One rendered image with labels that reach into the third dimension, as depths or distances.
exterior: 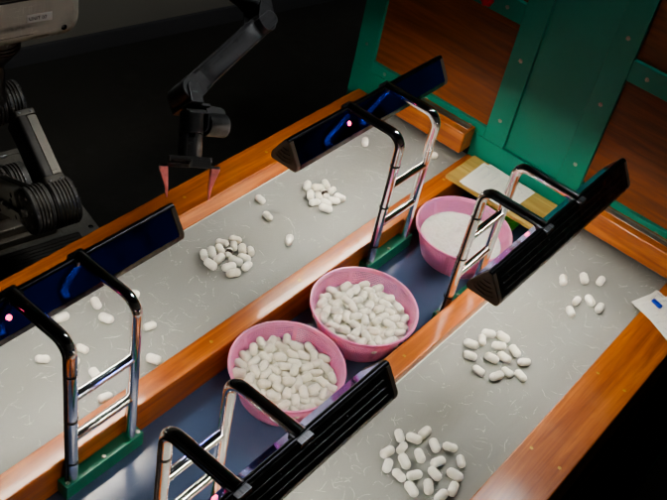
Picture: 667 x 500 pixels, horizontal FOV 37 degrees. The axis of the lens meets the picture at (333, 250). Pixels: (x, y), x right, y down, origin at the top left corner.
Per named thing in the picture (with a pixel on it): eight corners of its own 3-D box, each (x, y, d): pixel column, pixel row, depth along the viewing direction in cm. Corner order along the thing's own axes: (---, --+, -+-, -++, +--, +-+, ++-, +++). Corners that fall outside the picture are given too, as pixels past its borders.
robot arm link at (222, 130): (166, 94, 237) (187, 78, 231) (203, 100, 245) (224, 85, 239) (176, 141, 234) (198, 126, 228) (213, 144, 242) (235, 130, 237)
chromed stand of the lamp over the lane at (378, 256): (311, 240, 265) (339, 102, 236) (356, 209, 278) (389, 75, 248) (365, 278, 258) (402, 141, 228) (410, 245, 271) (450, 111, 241)
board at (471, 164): (445, 178, 281) (446, 174, 280) (472, 158, 291) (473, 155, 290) (541, 238, 268) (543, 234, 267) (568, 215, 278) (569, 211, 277)
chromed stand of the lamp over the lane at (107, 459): (7, 442, 203) (-7, 290, 173) (83, 391, 216) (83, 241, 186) (66, 500, 196) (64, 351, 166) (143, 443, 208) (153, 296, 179)
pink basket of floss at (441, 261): (413, 283, 260) (422, 256, 253) (404, 216, 279) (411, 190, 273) (510, 292, 264) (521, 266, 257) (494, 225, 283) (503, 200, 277)
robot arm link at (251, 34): (242, 24, 266) (268, 5, 259) (256, 41, 267) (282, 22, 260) (158, 99, 235) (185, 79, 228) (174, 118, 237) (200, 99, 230)
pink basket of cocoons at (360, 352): (288, 348, 235) (294, 321, 229) (324, 280, 255) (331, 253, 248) (393, 388, 232) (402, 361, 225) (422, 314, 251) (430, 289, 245)
